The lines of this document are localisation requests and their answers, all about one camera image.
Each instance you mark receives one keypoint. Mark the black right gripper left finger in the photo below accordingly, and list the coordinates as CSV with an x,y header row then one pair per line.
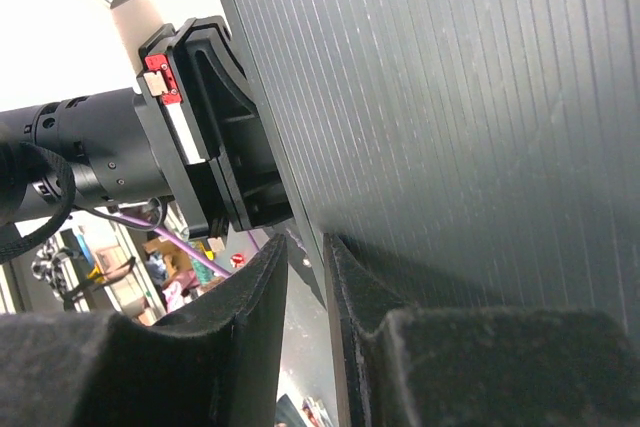
x,y
213,362

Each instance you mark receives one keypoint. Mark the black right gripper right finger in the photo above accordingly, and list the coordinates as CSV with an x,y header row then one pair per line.
x,y
399,363

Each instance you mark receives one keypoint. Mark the black poker set case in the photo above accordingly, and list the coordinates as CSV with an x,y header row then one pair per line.
x,y
469,152

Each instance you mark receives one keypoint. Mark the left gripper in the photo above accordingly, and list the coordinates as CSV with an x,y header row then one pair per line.
x,y
202,124

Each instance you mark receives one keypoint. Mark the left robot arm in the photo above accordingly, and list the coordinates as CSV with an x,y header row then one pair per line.
x,y
79,153

